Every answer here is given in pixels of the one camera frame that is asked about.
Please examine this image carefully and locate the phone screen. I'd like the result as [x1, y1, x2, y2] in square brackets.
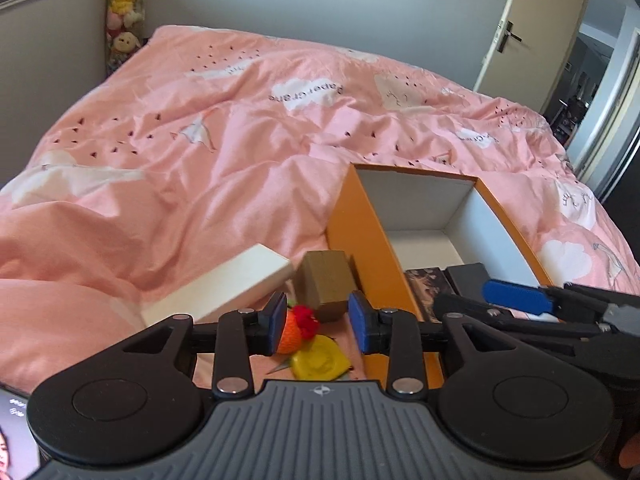
[0, 386, 41, 480]

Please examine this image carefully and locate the orange crochet strawberry toy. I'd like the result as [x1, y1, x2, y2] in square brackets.
[277, 304, 320, 356]

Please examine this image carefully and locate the long white box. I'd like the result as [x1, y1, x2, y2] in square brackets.
[142, 244, 294, 326]

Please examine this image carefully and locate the brown patterned wallet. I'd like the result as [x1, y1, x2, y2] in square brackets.
[404, 268, 456, 323]

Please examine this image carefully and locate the dark grey block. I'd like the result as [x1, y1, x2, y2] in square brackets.
[444, 262, 490, 302]

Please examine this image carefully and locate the yellow plastic dish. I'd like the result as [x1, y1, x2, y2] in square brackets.
[290, 335, 352, 382]

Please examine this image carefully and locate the orange cardboard storage box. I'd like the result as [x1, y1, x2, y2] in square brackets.
[324, 161, 554, 391]

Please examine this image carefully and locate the small brown cardboard box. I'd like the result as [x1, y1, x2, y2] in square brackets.
[293, 250, 357, 323]

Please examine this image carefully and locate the person right hand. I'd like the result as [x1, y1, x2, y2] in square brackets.
[618, 434, 640, 469]

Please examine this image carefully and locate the cream bedroom door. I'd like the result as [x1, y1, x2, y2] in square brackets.
[474, 0, 588, 113]

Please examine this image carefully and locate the hanging plush toy organizer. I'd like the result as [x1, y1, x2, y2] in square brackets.
[105, 0, 145, 76]

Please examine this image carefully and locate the pink patterned duvet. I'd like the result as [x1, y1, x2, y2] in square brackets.
[1, 26, 639, 391]

